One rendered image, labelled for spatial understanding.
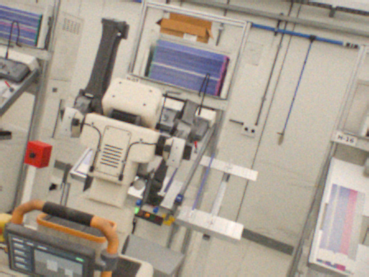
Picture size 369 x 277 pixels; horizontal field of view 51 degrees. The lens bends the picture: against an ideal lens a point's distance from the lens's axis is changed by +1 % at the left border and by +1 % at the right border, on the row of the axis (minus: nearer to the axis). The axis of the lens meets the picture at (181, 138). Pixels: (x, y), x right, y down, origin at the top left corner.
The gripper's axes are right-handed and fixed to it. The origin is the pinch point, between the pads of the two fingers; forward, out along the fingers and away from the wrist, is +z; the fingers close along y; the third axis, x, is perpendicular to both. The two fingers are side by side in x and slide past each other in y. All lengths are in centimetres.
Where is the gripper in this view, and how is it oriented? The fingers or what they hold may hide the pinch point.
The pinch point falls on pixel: (155, 206)
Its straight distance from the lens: 221.8
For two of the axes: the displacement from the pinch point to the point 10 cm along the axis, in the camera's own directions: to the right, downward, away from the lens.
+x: -4.0, 7.1, -5.7
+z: 0.2, 6.3, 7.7
